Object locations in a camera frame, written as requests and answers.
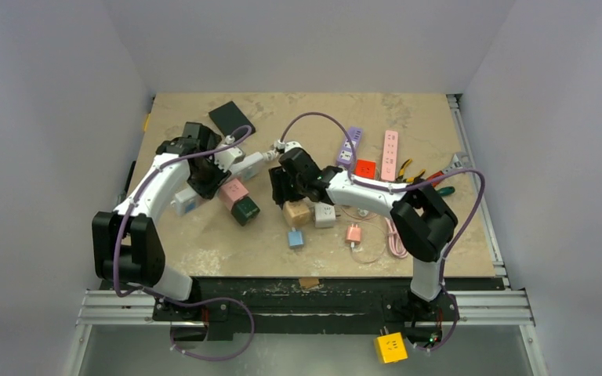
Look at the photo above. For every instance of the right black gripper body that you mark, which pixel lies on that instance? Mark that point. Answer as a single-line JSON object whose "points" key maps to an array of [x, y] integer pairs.
{"points": [[282, 183]]}

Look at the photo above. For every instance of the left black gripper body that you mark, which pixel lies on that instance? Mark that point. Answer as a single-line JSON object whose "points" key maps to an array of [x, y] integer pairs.
{"points": [[205, 179]]}

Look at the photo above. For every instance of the white cube charger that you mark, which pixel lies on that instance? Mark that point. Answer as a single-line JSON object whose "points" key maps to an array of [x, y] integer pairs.
{"points": [[324, 216]]}

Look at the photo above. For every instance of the purple usb hub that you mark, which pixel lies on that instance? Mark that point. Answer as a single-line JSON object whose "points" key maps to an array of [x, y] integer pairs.
{"points": [[346, 155]]}

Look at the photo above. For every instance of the dark green cube charger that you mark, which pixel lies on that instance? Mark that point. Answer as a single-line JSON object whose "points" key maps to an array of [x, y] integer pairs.
{"points": [[244, 211]]}

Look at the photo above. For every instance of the black box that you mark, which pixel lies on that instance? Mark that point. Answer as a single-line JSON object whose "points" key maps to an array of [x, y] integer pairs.
{"points": [[228, 118]]}

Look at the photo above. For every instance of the blue cube charger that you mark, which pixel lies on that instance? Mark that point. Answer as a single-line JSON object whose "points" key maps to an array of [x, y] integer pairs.
{"points": [[295, 239]]}

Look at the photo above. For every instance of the red cube charger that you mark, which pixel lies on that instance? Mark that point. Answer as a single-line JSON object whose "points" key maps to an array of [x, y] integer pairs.
{"points": [[365, 169]]}

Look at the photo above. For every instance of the small pink cube charger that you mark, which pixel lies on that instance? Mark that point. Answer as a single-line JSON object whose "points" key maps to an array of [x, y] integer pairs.
{"points": [[353, 235]]}

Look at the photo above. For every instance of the yellow handled pliers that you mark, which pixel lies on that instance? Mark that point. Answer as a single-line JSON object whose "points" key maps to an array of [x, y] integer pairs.
{"points": [[412, 179]]}

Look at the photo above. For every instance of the green handled screwdriver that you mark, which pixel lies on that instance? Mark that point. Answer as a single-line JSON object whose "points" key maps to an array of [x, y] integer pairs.
{"points": [[446, 191]]}

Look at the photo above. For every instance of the red handled adjustable wrench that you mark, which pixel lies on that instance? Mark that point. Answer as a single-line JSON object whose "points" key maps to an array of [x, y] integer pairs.
{"points": [[459, 160]]}

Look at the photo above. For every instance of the yellow cube charger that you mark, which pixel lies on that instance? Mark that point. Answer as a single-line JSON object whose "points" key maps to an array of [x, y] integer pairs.
{"points": [[390, 347]]}

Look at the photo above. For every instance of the white power strip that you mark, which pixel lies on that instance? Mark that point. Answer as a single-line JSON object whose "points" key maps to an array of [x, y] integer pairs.
{"points": [[187, 199]]}

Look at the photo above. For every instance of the pink power strip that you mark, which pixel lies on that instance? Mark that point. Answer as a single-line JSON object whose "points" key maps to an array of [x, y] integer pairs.
{"points": [[389, 157]]}

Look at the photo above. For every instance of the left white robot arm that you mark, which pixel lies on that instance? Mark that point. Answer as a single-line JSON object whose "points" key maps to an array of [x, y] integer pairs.
{"points": [[126, 246]]}

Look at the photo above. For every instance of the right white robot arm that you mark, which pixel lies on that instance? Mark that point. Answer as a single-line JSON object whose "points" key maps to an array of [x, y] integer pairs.
{"points": [[424, 222]]}

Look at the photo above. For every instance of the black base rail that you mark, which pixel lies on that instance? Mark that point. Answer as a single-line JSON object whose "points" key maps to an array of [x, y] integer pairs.
{"points": [[231, 306]]}

